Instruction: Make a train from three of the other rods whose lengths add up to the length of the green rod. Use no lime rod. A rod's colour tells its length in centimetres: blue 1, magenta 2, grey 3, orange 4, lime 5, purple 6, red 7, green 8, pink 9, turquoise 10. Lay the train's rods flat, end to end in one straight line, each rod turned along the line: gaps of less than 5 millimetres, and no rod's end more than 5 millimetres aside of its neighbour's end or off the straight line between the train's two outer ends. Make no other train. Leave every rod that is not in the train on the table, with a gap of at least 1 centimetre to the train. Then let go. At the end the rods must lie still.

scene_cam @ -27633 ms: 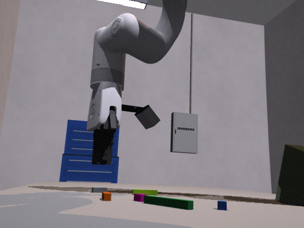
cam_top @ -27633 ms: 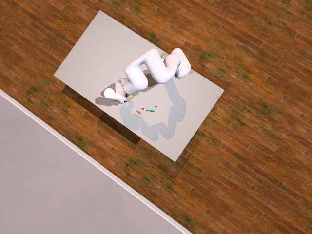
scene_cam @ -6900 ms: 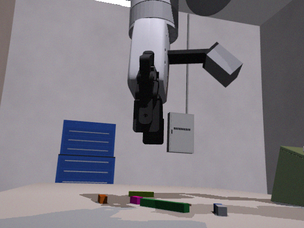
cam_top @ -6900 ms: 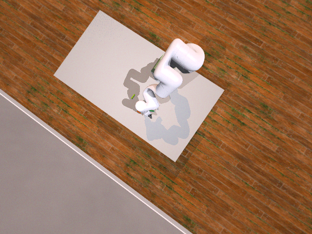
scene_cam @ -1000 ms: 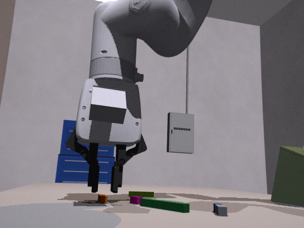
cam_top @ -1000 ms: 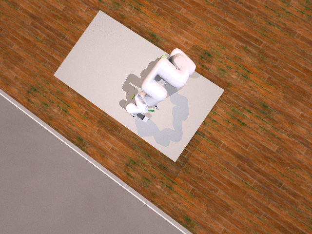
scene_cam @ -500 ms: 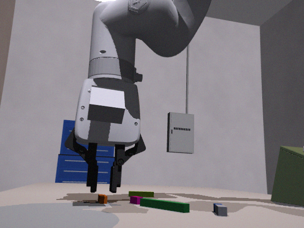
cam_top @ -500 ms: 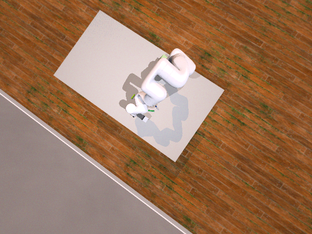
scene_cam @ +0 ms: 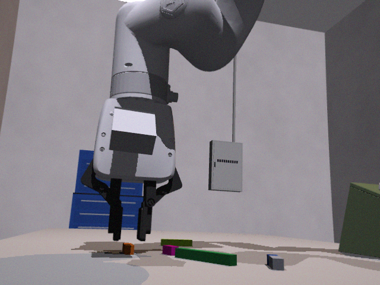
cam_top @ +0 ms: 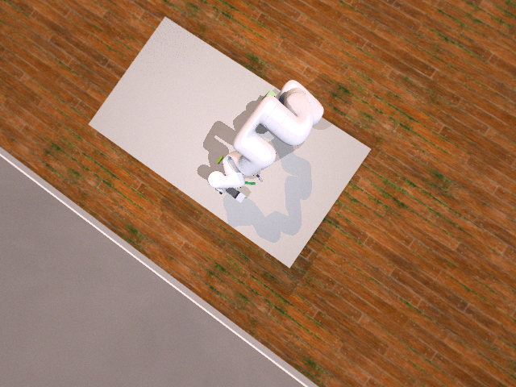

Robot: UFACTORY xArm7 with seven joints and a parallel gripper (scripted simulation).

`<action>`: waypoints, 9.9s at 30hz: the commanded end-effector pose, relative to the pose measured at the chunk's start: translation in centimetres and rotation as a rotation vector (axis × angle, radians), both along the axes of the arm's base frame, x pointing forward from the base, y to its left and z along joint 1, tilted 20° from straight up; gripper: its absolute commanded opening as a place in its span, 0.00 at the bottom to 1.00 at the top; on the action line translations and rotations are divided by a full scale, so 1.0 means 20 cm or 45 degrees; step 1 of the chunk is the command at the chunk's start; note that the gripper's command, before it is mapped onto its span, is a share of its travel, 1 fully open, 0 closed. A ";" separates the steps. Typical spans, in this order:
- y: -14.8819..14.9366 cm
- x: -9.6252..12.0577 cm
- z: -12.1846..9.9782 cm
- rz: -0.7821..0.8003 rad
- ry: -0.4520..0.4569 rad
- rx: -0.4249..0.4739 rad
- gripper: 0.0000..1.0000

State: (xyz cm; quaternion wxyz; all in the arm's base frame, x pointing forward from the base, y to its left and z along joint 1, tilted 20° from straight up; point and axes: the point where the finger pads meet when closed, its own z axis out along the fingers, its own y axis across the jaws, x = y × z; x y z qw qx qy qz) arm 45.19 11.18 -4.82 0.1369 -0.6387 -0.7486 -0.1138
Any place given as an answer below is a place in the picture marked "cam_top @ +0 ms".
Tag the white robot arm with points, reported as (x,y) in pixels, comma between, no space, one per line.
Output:
(290,126)

